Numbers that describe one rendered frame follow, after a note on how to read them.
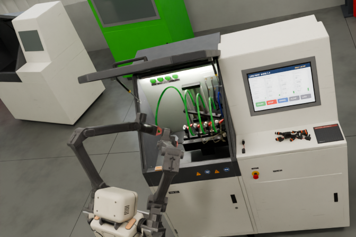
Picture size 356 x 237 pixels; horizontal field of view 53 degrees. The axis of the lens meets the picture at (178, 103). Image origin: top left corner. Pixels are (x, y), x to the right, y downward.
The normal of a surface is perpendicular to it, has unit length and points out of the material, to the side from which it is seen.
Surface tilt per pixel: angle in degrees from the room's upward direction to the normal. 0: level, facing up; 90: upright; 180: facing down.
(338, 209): 90
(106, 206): 48
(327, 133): 0
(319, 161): 90
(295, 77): 76
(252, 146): 0
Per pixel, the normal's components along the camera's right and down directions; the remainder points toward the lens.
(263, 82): -0.17, 0.41
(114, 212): -0.51, -0.05
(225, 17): -0.19, 0.62
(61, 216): -0.29, -0.77
